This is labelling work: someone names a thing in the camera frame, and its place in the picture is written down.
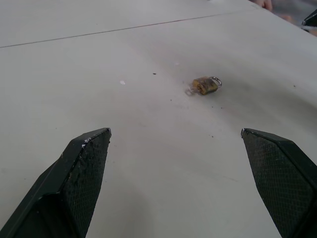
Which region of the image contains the small brass padlock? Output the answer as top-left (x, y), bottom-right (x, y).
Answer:
top-left (192, 76), bottom-right (222, 96)

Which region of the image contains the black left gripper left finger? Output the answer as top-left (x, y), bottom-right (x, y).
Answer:
top-left (0, 127), bottom-right (112, 238)

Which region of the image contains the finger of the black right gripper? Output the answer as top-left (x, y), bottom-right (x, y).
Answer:
top-left (301, 8), bottom-right (317, 27)

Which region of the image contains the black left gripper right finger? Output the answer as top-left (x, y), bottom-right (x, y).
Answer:
top-left (240, 127), bottom-right (317, 238)

